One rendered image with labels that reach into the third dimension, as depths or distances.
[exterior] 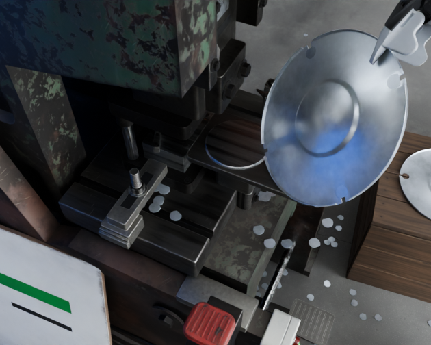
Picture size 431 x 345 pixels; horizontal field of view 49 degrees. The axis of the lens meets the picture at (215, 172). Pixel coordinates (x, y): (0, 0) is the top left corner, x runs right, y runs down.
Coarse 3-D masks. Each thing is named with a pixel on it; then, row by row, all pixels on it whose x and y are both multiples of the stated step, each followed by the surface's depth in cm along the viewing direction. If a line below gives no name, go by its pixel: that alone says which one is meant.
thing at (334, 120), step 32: (352, 32) 76; (288, 64) 86; (320, 64) 80; (352, 64) 75; (384, 64) 71; (288, 96) 85; (320, 96) 79; (352, 96) 74; (384, 96) 70; (288, 128) 84; (320, 128) 78; (352, 128) 73; (384, 128) 69; (288, 160) 83; (320, 160) 78; (352, 160) 73; (384, 160) 69; (288, 192) 82; (320, 192) 77; (352, 192) 72
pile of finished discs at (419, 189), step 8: (424, 152) 146; (408, 160) 144; (416, 160) 144; (424, 160) 144; (408, 168) 142; (416, 168) 142; (424, 168) 142; (400, 176) 140; (416, 176) 140; (424, 176) 140; (400, 184) 138; (408, 184) 138; (416, 184) 138; (424, 184) 138; (408, 192) 137; (416, 192) 137; (424, 192) 137; (408, 200) 134; (416, 200) 135; (424, 200) 135; (416, 208) 132; (424, 208) 133
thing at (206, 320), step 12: (192, 312) 72; (204, 312) 72; (216, 312) 72; (192, 324) 71; (204, 324) 71; (216, 324) 71; (228, 324) 71; (192, 336) 70; (204, 336) 70; (216, 336) 70; (228, 336) 70
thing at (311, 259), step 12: (300, 204) 133; (300, 216) 136; (312, 216) 133; (288, 228) 143; (300, 228) 140; (312, 228) 137; (300, 240) 145; (276, 252) 156; (300, 252) 150; (312, 252) 161; (288, 264) 159; (300, 264) 155; (312, 264) 158
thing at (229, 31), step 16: (224, 0) 71; (224, 16) 74; (224, 32) 76; (224, 48) 78; (240, 48) 78; (224, 64) 75; (240, 64) 79; (224, 80) 75; (240, 80) 82; (144, 96) 80; (160, 96) 79; (192, 96) 75; (208, 96) 77; (224, 96) 77; (176, 112) 80; (192, 112) 78
